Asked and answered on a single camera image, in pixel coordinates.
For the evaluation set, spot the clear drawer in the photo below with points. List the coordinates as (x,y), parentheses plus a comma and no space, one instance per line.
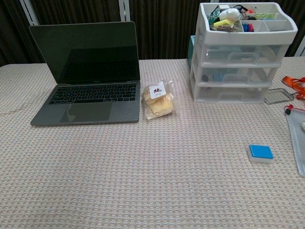
(238,96)
(214,53)
(252,75)

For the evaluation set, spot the blue topped white block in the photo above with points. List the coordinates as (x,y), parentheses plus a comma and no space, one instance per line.
(260,152)

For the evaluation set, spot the grey open laptop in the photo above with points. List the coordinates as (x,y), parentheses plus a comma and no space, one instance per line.
(95,112)

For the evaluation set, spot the blue plastic crate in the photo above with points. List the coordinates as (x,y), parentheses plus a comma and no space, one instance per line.
(217,77)

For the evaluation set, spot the teal cardboard box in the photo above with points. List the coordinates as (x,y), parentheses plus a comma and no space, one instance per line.
(191,50)

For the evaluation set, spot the bagged bread with white label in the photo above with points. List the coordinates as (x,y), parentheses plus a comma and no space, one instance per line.
(158,105)

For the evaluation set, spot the beige woven tablecloth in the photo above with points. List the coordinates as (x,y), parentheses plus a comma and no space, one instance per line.
(143,179)

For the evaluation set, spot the black pleated curtain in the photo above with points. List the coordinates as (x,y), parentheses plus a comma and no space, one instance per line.
(164,23)

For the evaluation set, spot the brown snack packet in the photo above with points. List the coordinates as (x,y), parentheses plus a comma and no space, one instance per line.
(227,28)

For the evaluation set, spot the green patterned card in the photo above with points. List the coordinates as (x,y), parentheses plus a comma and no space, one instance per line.
(212,14)

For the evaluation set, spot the white crumpled wad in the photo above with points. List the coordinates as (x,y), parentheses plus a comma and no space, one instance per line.
(230,14)

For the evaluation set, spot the blue and red clips bunch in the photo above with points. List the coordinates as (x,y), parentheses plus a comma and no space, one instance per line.
(247,27)

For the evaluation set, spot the red orange small packet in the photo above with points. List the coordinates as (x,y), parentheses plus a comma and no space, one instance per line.
(251,10)

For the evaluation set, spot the clear mesh pouch red zipper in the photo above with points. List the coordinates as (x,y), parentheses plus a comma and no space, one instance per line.
(297,143)

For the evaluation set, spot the green blue patterned packet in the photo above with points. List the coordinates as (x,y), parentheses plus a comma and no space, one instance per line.
(265,16)

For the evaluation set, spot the white metal partition post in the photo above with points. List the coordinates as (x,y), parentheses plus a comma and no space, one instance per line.
(29,12)
(124,10)
(301,46)

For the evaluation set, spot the white plastic drawer organizer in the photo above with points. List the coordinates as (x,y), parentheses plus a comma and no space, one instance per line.
(250,37)

